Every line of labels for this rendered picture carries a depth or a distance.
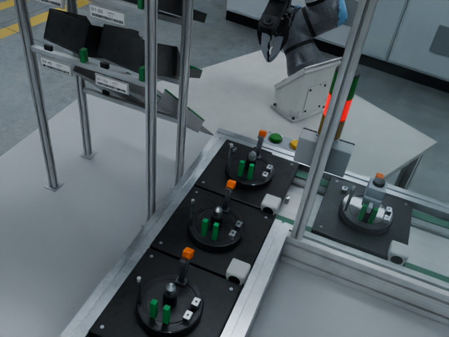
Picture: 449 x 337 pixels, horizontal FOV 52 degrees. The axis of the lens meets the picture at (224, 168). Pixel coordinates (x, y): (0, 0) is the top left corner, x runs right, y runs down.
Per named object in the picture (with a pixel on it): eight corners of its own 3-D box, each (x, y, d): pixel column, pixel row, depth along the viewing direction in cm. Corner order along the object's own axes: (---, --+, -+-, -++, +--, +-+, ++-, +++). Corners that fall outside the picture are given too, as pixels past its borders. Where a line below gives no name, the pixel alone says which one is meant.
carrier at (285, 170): (226, 144, 146) (230, 110, 138) (298, 168, 141) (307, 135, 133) (192, 190, 129) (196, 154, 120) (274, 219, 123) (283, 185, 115)
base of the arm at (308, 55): (312, 71, 183) (303, 48, 183) (335, 59, 169) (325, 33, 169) (281, 81, 177) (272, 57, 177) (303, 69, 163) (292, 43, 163)
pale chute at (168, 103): (164, 117, 147) (170, 104, 148) (198, 132, 143) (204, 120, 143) (118, 86, 121) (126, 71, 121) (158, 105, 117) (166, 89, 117)
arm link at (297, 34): (286, 54, 181) (274, 21, 180) (319, 39, 176) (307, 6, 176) (280, 51, 169) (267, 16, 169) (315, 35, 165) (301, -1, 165)
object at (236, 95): (271, 51, 226) (272, 46, 224) (434, 147, 178) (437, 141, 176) (150, 90, 188) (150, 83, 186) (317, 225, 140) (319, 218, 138)
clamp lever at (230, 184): (222, 205, 118) (229, 178, 116) (229, 208, 118) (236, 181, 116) (218, 210, 115) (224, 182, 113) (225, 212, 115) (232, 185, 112)
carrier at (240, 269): (192, 190, 128) (195, 155, 120) (274, 220, 123) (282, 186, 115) (149, 251, 111) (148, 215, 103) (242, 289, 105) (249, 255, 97)
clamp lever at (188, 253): (179, 276, 101) (186, 246, 98) (187, 279, 100) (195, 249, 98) (172, 283, 97) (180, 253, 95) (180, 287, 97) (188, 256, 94)
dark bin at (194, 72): (162, 63, 133) (170, 37, 131) (200, 78, 129) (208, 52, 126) (95, 55, 108) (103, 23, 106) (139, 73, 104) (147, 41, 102)
